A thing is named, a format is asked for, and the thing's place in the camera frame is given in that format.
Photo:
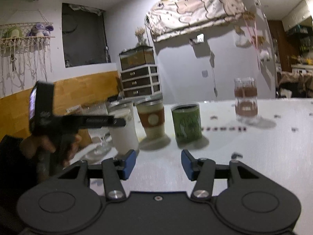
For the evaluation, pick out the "cup with brown sleeve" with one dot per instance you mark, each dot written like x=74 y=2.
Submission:
x=152 y=120

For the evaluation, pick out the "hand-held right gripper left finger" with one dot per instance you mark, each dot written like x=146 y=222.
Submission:
x=129 y=164

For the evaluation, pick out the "purple plush toy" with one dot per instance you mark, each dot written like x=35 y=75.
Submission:
x=39 y=29

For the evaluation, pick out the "brown drawer cabinet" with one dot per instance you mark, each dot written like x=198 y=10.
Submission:
x=140 y=80

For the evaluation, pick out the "glass terrarium tank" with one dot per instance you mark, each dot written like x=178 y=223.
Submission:
x=137 y=57

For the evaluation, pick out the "green patterned cup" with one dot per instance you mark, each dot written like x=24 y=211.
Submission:
x=187 y=123

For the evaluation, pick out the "person's left hand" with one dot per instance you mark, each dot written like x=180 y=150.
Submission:
x=72 y=149

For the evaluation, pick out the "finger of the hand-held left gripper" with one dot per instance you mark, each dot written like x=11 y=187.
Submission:
x=102 y=121

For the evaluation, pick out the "dried flower bunch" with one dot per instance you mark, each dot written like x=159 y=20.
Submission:
x=140 y=33

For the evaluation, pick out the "green plush toy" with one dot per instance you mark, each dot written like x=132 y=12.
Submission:
x=12 y=32

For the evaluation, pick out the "glass cup with brown band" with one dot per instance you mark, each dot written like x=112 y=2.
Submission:
x=245 y=98

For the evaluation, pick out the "steel tumbler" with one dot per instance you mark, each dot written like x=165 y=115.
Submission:
x=122 y=105

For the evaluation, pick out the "white cup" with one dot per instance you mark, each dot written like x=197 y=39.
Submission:
x=124 y=134

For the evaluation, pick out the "kitchen shelf unit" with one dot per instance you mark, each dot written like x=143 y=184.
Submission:
x=297 y=46

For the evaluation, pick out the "macrame hanging shelf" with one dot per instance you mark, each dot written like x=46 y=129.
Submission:
x=27 y=51

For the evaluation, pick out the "person's left forearm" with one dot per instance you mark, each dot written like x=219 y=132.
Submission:
x=17 y=171

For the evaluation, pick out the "wall socket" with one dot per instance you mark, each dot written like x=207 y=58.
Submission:
x=205 y=73

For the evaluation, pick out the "white power strip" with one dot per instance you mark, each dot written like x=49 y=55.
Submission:
x=73 y=109

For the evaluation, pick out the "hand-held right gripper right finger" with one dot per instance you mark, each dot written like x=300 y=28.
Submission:
x=187 y=164

